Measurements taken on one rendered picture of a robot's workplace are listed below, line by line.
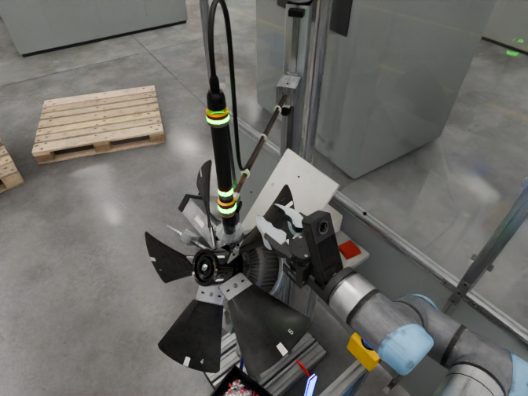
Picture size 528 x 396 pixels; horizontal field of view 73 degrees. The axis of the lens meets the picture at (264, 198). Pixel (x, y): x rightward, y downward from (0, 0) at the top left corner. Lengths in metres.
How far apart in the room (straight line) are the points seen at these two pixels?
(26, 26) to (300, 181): 5.47
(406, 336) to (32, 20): 6.14
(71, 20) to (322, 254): 6.01
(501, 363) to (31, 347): 2.50
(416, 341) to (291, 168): 0.87
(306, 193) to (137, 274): 1.74
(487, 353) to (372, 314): 0.18
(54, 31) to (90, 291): 4.42
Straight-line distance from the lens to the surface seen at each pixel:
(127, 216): 3.14
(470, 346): 0.67
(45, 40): 6.42
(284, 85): 1.32
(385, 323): 0.59
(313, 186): 1.26
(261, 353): 1.08
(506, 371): 0.67
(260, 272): 1.23
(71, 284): 2.88
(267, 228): 0.67
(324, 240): 0.60
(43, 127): 4.30
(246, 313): 1.11
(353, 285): 0.60
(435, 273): 1.56
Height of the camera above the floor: 2.17
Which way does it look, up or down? 45 degrees down
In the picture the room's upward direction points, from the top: straight up
